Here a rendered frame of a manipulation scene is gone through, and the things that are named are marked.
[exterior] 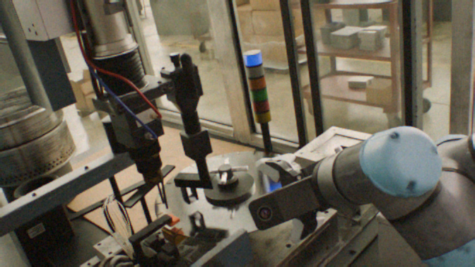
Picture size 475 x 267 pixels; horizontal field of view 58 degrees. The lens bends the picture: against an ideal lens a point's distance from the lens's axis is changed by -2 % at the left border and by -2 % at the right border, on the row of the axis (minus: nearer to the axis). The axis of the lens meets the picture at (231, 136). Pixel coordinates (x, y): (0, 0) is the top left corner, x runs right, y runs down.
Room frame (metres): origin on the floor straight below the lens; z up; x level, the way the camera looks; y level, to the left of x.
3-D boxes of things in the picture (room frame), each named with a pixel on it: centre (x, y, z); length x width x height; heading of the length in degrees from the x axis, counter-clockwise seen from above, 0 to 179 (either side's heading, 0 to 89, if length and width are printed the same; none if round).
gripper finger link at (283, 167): (0.59, -0.07, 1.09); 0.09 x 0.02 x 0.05; 24
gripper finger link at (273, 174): (0.64, -0.07, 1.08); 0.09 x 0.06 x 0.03; 24
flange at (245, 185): (0.81, 0.03, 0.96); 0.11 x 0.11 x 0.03
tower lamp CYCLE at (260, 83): (1.09, -0.09, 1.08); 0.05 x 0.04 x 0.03; 39
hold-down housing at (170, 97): (0.75, 0.07, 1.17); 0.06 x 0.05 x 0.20; 120
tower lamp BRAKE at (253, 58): (1.09, -0.09, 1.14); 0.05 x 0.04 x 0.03; 39
